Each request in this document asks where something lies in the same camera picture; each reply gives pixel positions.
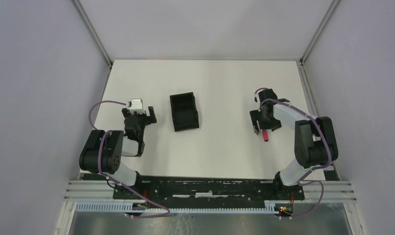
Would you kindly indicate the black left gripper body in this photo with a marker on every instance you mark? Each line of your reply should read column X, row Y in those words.
column 142, row 118

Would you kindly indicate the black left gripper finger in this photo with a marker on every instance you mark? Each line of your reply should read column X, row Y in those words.
column 125, row 112
column 151, row 118

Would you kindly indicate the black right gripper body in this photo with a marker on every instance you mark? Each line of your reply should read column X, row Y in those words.
column 267, row 123

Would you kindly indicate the red handled screwdriver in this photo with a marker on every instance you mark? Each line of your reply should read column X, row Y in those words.
column 265, row 135

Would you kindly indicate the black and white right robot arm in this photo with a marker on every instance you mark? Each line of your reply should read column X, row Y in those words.
column 315, row 145

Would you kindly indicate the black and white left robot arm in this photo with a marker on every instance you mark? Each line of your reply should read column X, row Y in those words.
column 102, row 152

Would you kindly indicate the black plastic bin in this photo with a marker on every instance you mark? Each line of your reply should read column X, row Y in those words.
column 184, row 112

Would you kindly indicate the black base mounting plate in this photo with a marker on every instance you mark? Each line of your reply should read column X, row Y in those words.
column 214, row 193

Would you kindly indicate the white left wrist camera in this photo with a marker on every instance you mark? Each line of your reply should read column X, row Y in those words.
column 135, row 104

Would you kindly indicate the aluminium right side rail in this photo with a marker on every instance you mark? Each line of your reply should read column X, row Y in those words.
column 330, row 172

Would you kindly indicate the white slotted cable duct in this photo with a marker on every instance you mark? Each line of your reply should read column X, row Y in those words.
column 133, row 207

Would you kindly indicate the aluminium left corner post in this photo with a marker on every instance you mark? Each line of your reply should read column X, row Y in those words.
column 92, row 31

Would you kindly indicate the aluminium corner post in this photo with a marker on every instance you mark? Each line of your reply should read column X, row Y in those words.
column 324, row 21
column 92, row 31

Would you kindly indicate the aluminium front frame rail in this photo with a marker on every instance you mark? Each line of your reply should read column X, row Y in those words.
column 334, row 192

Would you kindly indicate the aluminium right corner post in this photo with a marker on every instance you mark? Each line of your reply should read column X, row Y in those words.
column 324, row 21

